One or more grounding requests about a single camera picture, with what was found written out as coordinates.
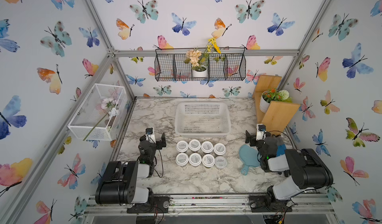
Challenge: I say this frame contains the yogurt cup back row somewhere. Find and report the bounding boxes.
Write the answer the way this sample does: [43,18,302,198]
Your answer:
[201,141,214,154]
[213,143,226,156]
[176,140,189,153]
[189,139,201,152]

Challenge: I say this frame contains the yogurt cup row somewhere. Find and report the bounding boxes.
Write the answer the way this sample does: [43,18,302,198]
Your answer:
[201,141,214,154]
[189,152,202,167]
[202,154,215,168]
[176,140,189,153]
[189,139,201,152]
[213,143,226,156]
[176,153,189,167]

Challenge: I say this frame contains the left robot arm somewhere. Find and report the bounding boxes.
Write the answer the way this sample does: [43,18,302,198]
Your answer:
[95,133,167,207]

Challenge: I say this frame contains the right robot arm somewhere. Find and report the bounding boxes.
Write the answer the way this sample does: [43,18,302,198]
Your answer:
[239,131,334,203]

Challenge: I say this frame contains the yogurt cup clear lid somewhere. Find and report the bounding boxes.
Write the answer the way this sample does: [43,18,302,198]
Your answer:
[215,156,228,169]

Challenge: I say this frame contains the white plastic basket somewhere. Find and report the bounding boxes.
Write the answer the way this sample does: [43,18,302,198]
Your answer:
[175,102,231,137]

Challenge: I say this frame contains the blue grey glove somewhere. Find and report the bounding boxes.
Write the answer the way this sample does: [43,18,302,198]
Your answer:
[265,135,286,158]

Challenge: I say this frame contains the wooden corner shelf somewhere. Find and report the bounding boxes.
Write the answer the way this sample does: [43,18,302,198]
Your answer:
[252,75,300,135]

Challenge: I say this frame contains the potted plant orange flowers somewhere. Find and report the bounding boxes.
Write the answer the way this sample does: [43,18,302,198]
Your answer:
[259,89,292,113]

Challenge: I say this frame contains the pink artificial flower stem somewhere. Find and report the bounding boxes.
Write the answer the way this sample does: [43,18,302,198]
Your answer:
[83,97,118,141]

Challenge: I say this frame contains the white pot with flowers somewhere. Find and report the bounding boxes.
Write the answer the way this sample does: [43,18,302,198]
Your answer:
[184,37,221,78]

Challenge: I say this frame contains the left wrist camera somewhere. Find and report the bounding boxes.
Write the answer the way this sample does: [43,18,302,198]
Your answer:
[145,128,156,143]

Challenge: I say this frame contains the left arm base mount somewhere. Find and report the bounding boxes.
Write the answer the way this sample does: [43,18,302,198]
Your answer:
[126,195,170,214]

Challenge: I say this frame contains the white mesh wall box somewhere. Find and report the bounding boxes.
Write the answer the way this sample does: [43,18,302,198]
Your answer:
[68,83,127,141]

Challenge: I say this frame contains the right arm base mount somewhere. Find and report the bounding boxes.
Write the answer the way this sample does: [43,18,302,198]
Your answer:
[249,195,292,213]

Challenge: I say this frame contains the black wire wall basket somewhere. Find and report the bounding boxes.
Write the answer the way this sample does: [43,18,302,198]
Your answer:
[154,48,246,81]

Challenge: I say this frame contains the aluminium front rail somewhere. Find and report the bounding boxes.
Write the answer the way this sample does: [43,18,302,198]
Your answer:
[85,193,335,217]

